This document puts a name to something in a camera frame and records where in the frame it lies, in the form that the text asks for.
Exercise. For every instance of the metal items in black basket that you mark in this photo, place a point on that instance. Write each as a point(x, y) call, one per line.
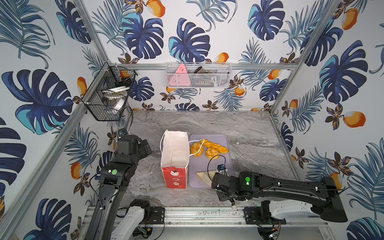
point(113, 99)

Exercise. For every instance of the pink triangular item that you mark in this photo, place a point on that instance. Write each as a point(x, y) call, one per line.
point(180, 78)

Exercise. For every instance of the white mesh wall basket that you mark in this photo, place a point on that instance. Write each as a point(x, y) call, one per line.
point(224, 71)

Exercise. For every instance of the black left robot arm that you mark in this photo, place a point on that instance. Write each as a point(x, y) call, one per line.
point(114, 180)

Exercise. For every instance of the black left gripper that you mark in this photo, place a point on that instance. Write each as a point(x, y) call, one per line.
point(144, 147)

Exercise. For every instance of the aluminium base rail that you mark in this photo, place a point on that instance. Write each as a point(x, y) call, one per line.
point(224, 217)

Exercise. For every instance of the white red paper bag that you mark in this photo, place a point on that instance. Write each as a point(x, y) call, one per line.
point(175, 156)

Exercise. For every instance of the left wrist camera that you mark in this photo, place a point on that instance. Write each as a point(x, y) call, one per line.
point(122, 132)

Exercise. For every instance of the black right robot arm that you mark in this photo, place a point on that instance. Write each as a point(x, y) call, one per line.
point(323, 195)

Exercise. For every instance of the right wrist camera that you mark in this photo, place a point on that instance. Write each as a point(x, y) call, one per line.
point(221, 169)

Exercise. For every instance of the twisted long golden bread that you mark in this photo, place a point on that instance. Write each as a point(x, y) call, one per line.
point(208, 144)

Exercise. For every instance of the black wire basket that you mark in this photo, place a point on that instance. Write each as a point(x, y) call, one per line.
point(109, 77)

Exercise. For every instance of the dark items in mesh basket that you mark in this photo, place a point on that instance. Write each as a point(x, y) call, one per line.
point(202, 77)

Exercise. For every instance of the braided golden bread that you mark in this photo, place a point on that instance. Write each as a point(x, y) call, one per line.
point(212, 153)

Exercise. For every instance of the purple cutting board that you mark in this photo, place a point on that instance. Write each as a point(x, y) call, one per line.
point(200, 164)

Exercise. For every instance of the round golden bread roll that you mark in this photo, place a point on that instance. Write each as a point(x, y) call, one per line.
point(196, 149)

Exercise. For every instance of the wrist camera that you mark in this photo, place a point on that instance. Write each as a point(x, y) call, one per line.
point(221, 169)
point(122, 132)

